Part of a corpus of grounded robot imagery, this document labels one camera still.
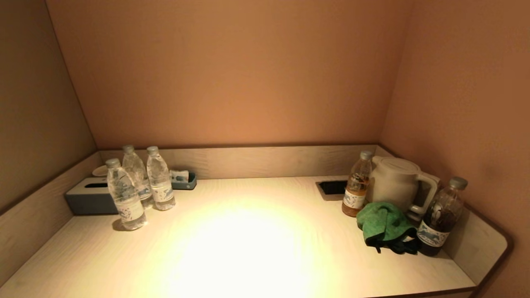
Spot black recessed socket panel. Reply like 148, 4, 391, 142
316, 180, 349, 202

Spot white electric kettle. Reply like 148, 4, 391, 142
365, 156, 440, 218

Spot large clear water bottle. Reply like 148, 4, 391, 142
106, 158, 147, 231

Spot amber tea bottle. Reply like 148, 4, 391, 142
342, 151, 373, 218

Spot grey tissue box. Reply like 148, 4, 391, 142
65, 177, 121, 215

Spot small blue tray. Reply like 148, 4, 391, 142
171, 172, 198, 190

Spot green microfibre cloth black trim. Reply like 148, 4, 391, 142
356, 202, 420, 255

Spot dark tea bottle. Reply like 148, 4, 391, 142
415, 177, 468, 257

